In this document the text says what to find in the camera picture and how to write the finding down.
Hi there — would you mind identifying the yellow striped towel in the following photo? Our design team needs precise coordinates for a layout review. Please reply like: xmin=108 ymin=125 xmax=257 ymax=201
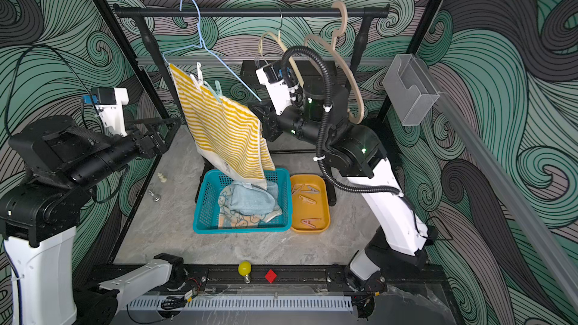
xmin=169 ymin=64 xmax=275 ymax=189

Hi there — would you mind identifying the green clothespin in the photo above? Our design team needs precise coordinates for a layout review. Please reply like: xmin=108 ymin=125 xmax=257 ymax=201
xmin=208 ymin=81 xmax=223 ymax=101

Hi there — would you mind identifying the pink clothespin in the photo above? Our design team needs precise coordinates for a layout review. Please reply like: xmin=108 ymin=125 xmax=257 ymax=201
xmin=300 ymin=218 xmax=321 ymax=229
xmin=292 ymin=184 xmax=320 ymax=195

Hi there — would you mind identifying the cream plastic hanger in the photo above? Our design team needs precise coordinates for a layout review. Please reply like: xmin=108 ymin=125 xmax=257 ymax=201
xmin=256 ymin=11 xmax=304 ymax=89

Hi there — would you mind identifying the light blue towel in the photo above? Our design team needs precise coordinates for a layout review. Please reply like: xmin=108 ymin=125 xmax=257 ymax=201
xmin=218 ymin=181 xmax=282 ymax=218

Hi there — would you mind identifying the orange clothespin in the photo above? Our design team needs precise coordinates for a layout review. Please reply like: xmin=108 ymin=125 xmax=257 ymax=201
xmin=298 ymin=195 xmax=317 ymax=205

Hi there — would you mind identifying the blue wire hanger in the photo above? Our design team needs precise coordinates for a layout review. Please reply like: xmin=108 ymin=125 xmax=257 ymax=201
xmin=161 ymin=0 xmax=262 ymax=102

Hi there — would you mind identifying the pink wooden hanger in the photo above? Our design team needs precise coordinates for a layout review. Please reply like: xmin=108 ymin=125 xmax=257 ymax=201
xmin=304 ymin=0 xmax=365 ymax=124

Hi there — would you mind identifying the bunny pattern towel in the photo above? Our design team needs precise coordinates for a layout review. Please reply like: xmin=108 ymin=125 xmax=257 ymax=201
xmin=218 ymin=197 xmax=283 ymax=229

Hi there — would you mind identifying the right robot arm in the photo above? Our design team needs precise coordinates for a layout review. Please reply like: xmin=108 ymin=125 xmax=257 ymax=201
xmin=242 ymin=46 xmax=438 ymax=290

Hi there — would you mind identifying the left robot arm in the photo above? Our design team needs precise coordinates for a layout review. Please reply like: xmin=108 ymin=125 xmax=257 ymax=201
xmin=1 ymin=115 xmax=185 ymax=324

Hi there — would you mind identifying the white chess pawn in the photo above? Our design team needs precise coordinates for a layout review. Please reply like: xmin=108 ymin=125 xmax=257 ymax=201
xmin=157 ymin=172 xmax=167 ymax=183

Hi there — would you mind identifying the silver chess piece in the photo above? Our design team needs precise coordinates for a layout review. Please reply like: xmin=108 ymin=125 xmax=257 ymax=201
xmin=148 ymin=190 xmax=161 ymax=202

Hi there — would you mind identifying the yellow plastic tray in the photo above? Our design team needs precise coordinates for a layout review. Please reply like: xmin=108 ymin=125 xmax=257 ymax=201
xmin=291 ymin=174 xmax=331 ymax=234

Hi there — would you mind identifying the teal perforated plastic basket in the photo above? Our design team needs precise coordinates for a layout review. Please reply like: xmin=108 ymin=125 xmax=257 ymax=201
xmin=193 ymin=168 xmax=293 ymax=234

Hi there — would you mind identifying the black case on floor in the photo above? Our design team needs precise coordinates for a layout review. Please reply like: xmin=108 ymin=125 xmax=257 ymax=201
xmin=362 ymin=118 xmax=403 ymax=170

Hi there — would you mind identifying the black clothes rack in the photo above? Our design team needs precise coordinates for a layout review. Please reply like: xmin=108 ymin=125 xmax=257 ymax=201
xmin=112 ymin=4 xmax=391 ymax=207

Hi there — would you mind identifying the yellow light bulb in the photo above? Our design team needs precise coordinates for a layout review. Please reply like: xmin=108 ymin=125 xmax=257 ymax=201
xmin=238 ymin=261 xmax=252 ymax=284

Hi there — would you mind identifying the red diamond marker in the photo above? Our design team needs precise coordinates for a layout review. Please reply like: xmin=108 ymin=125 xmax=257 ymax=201
xmin=265 ymin=269 xmax=278 ymax=284

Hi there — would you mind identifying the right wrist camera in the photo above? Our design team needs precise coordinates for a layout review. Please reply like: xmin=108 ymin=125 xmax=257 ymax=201
xmin=256 ymin=61 xmax=297 ymax=116

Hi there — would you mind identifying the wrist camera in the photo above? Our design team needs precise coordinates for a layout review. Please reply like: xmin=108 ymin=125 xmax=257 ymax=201
xmin=256 ymin=61 xmax=297 ymax=116
xmin=83 ymin=87 xmax=129 ymax=137

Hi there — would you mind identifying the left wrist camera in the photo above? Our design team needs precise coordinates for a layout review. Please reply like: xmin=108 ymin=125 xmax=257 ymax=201
xmin=83 ymin=87 xmax=129 ymax=137

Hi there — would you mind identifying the clear acrylic wall box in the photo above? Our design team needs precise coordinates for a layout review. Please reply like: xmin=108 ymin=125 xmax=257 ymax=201
xmin=383 ymin=54 xmax=440 ymax=126

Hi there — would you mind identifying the white slotted cable duct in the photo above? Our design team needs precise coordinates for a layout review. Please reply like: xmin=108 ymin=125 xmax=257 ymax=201
xmin=126 ymin=295 xmax=355 ymax=313

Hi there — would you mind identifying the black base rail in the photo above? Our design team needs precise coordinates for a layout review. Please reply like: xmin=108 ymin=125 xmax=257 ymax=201
xmin=87 ymin=263 xmax=448 ymax=296

